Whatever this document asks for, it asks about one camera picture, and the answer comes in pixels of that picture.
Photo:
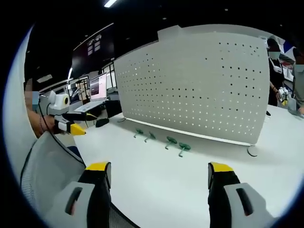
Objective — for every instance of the black computer mouse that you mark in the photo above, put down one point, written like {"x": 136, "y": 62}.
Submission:
{"x": 102, "y": 122}

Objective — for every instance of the ceiling light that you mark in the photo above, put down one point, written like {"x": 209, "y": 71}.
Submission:
{"x": 110, "y": 3}

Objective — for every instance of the white box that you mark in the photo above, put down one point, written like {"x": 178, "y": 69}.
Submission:
{"x": 169, "y": 32}

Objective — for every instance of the large dark wall screen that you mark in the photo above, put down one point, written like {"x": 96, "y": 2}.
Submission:
{"x": 95, "y": 52}

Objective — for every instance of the open silver laptop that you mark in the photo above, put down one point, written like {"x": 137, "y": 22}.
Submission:
{"x": 98, "y": 89}

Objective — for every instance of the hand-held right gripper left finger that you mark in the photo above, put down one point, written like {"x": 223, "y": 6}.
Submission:
{"x": 78, "y": 209}

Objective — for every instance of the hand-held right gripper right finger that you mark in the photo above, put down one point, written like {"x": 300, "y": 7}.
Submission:
{"x": 237, "y": 209}

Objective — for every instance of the green hook assembly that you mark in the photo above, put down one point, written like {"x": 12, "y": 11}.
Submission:
{"x": 139, "y": 131}
{"x": 184, "y": 146}
{"x": 151, "y": 135}
{"x": 171, "y": 140}

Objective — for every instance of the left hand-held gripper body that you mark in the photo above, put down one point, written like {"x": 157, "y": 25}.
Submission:
{"x": 57, "y": 103}

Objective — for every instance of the white perforated mounting plate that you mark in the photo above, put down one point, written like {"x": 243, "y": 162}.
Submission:
{"x": 190, "y": 90}

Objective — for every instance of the small black object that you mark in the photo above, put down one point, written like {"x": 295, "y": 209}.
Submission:
{"x": 268, "y": 113}

